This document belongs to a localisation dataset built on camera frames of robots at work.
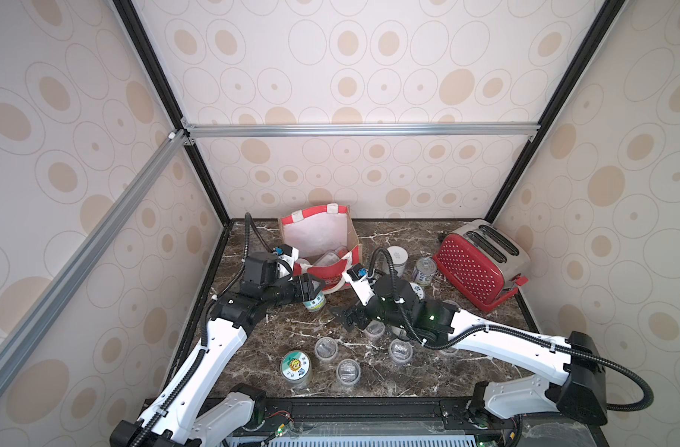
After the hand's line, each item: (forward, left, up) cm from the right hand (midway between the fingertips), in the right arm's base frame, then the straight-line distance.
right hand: (351, 293), depth 72 cm
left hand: (+1, +7, +2) cm, 7 cm away
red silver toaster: (+16, -40, -6) cm, 44 cm away
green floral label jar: (-4, +8, +1) cm, 9 cm away
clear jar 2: (-15, 0, -17) cm, 23 cm away
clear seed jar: (+19, -24, -15) cm, 34 cm away
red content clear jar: (-2, -7, -17) cm, 18 cm away
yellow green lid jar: (-15, +14, -14) cm, 25 cm away
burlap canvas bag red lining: (+30, +11, -14) cm, 34 cm away
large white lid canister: (+24, -16, -13) cm, 31 cm away
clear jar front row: (-8, -14, -17) cm, 24 cm away
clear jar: (-9, +7, -17) cm, 20 cm away
